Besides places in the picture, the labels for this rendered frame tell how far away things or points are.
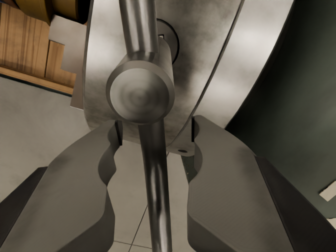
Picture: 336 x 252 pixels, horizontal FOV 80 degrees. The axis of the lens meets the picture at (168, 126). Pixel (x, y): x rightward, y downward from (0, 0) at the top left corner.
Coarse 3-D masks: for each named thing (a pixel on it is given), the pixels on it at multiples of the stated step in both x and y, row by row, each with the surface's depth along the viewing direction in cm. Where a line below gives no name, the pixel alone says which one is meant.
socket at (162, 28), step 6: (156, 18) 13; (162, 24) 13; (168, 24) 13; (162, 30) 13; (168, 30) 13; (168, 36) 13; (174, 36) 13; (168, 42) 14; (174, 42) 14; (174, 48) 14; (174, 54) 14
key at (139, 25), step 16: (128, 0) 6; (144, 0) 6; (128, 16) 7; (144, 16) 7; (128, 32) 7; (144, 32) 7; (128, 48) 7; (144, 48) 7; (144, 128) 9; (160, 128) 9; (144, 144) 9; (160, 144) 9; (144, 160) 10; (160, 160) 10; (160, 176) 10; (160, 192) 10; (160, 208) 11; (160, 224) 11; (160, 240) 11
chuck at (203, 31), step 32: (96, 0) 12; (160, 0) 12; (192, 0) 13; (224, 0) 13; (96, 32) 13; (192, 32) 13; (224, 32) 13; (96, 64) 14; (192, 64) 14; (96, 96) 16; (192, 96) 16; (128, 128) 20
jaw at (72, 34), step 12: (60, 24) 24; (72, 24) 24; (48, 36) 25; (60, 36) 25; (72, 36) 25; (84, 36) 25; (72, 48) 25; (72, 60) 26; (72, 72) 26; (72, 96) 27
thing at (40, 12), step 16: (0, 0) 24; (16, 0) 23; (32, 0) 22; (48, 0) 22; (64, 0) 23; (80, 0) 28; (32, 16) 25; (48, 16) 23; (64, 16) 25; (80, 16) 27
